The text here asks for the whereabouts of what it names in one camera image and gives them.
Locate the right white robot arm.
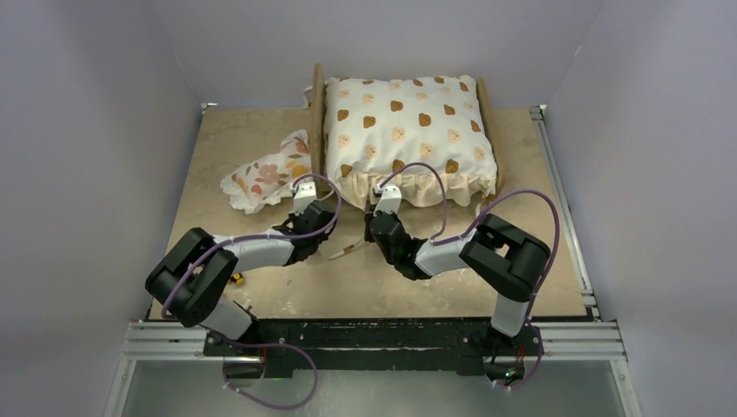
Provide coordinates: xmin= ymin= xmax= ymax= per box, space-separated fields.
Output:
xmin=364 ymin=211 xmax=559 ymax=337

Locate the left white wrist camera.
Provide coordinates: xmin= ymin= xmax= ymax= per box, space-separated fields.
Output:
xmin=291 ymin=181 xmax=317 ymax=215

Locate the aluminium table frame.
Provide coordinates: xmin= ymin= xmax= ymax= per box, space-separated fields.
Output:
xmin=104 ymin=106 xmax=641 ymax=416

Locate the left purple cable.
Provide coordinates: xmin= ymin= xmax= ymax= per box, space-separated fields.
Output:
xmin=160 ymin=173 xmax=343 ymax=411

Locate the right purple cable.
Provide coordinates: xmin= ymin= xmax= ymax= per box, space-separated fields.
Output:
xmin=374 ymin=162 xmax=562 ymax=393

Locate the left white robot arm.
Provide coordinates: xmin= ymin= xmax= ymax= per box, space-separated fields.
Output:
xmin=144 ymin=201 xmax=337 ymax=340

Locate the yellow black screwdriver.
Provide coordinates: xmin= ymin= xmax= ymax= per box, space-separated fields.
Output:
xmin=229 ymin=274 xmax=245 ymax=286

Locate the floral print small pillow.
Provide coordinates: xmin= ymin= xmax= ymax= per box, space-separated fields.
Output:
xmin=220 ymin=129 xmax=312 ymax=215

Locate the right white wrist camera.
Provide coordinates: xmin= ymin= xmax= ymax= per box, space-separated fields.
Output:
xmin=369 ymin=183 xmax=402 ymax=215

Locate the purple cable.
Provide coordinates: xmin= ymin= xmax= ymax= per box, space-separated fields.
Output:
xmin=160 ymin=173 xmax=343 ymax=411
xmin=374 ymin=162 xmax=562 ymax=393

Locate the bear print white cushion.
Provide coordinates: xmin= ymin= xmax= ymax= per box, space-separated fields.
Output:
xmin=299 ymin=75 xmax=500 ymax=261

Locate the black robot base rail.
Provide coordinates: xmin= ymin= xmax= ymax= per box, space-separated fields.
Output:
xmin=203 ymin=317 xmax=543 ymax=380

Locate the wooden pet bed frame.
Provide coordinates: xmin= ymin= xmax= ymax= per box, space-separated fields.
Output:
xmin=308 ymin=63 xmax=506 ymax=212

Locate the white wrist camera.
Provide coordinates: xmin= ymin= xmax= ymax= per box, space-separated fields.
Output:
xmin=369 ymin=183 xmax=402 ymax=215
xmin=291 ymin=181 xmax=317 ymax=215

